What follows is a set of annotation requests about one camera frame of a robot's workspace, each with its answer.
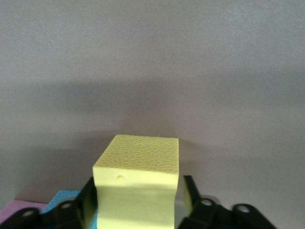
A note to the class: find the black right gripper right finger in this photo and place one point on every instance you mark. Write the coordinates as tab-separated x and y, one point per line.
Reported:
209	214

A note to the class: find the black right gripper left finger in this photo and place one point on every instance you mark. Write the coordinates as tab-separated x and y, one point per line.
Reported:
71	214

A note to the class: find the pink foam cube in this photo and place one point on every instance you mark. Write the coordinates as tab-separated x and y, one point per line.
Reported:
16	206

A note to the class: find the yellow foam cube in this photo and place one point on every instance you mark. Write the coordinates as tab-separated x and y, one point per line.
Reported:
138	190

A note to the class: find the light blue foam cube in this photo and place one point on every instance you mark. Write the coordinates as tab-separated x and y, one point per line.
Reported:
62	196

